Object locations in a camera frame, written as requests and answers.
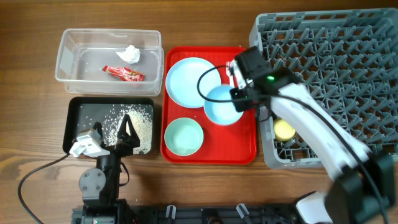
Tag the clear plastic bin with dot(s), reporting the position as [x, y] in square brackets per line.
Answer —
[84, 52]

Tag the grey dishwasher rack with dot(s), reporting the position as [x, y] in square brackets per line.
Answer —
[348, 62]

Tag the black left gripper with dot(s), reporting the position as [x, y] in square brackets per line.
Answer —
[125, 149]

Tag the pink plastic fork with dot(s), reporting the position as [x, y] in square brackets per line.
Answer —
[229, 72]

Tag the black plastic tray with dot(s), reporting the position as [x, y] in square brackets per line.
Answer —
[70, 127]

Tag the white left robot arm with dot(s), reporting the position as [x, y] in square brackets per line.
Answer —
[100, 185]

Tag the white napkin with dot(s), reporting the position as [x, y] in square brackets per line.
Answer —
[131, 54]

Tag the light blue plate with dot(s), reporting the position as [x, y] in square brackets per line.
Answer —
[181, 81]

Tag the green bowl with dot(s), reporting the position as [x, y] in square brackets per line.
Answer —
[183, 137]

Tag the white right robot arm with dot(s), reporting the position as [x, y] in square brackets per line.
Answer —
[363, 182]

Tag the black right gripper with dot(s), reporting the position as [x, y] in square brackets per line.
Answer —
[240, 105]

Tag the yellow plastic cup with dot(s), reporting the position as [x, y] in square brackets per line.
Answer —
[283, 130]

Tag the red snack wrapper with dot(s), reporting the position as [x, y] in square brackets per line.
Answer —
[124, 73]

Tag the rice food waste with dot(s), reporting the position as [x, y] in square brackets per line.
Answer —
[136, 127]

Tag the red serving tray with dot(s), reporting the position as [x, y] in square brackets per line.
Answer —
[231, 145]

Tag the light blue bowl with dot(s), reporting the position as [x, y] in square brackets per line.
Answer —
[223, 114]

